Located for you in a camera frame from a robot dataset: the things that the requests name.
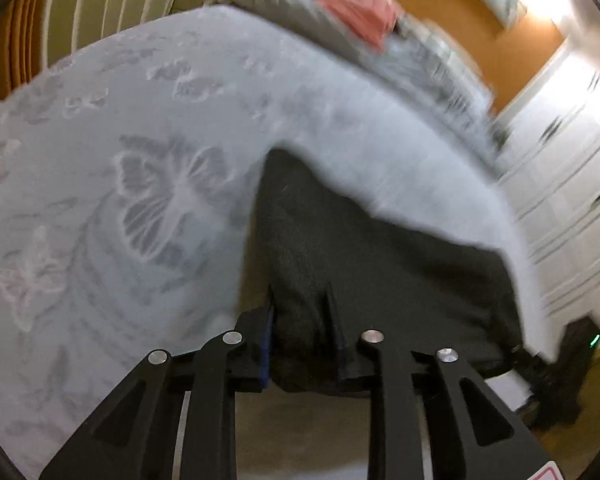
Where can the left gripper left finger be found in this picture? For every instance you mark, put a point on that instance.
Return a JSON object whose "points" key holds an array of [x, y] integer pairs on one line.
{"points": [[173, 416]]}

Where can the white panelled wardrobe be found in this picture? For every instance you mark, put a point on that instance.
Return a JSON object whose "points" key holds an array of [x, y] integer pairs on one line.
{"points": [[550, 158]]}

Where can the red pink blanket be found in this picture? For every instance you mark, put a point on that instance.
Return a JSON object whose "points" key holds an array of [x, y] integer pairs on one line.
{"points": [[370, 20]]}

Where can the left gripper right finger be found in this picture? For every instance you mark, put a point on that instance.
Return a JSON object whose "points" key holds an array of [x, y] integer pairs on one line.
{"points": [[431, 412]]}

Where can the grey butterfly bedspread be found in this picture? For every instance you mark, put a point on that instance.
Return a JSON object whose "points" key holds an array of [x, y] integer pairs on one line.
{"points": [[127, 179]]}

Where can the black pants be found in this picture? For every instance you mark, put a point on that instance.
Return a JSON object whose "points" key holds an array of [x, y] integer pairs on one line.
{"points": [[334, 272]]}

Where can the grey rumpled duvet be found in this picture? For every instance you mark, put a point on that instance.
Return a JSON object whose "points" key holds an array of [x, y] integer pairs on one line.
{"points": [[415, 62]]}

